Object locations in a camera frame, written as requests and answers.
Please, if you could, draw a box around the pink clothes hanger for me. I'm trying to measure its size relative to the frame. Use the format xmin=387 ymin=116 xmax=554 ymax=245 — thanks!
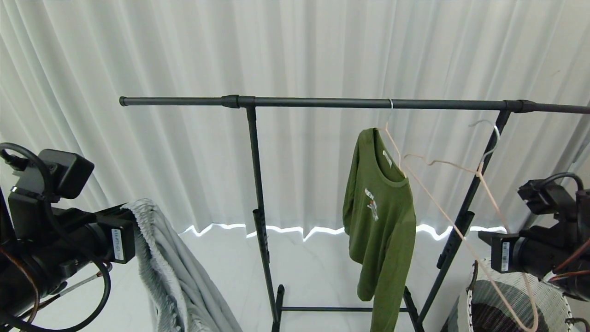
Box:
xmin=402 ymin=120 xmax=540 ymax=332
xmin=377 ymin=98 xmax=409 ymax=179

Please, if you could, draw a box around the black clothes rack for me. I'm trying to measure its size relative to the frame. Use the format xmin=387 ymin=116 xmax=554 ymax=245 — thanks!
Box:
xmin=119 ymin=95 xmax=590 ymax=332

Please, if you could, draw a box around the pale grey garment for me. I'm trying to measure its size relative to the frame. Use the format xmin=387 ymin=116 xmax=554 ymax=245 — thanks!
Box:
xmin=121 ymin=199 xmax=244 ymax=332

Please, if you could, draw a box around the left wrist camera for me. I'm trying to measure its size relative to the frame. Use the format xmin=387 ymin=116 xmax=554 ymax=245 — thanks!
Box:
xmin=8 ymin=148 xmax=95 ymax=240

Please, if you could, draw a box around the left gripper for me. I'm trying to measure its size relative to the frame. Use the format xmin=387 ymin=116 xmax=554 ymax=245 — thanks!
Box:
xmin=0 ymin=205 xmax=137 ymax=323

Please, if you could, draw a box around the white laundry basket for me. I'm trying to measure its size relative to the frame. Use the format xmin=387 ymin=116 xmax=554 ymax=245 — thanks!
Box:
xmin=442 ymin=258 xmax=590 ymax=332

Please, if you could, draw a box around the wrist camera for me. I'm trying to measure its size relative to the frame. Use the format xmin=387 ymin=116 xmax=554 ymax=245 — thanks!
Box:
xmin=517 ymin=179 xmax=582 ymax=217
xmin=8 ymin=148 xmax=95 ymax=240

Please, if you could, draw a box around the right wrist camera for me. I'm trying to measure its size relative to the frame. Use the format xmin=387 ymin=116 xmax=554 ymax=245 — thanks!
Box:
xmin=517 ymin=179 xmax=582 ymax=217

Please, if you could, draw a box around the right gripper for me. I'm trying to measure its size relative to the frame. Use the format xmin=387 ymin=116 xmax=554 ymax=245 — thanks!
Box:
xmin=490 ymin=227 xmax=590 ymax=301

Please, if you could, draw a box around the green printed shirt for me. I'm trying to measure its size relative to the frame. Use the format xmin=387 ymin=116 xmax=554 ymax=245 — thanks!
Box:
xmin=342 ymin=128 xmax=418 ymax=332

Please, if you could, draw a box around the white curtain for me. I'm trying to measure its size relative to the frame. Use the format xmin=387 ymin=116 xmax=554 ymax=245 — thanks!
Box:
xmin=0 ymin=0 xmax=590 ymax=243

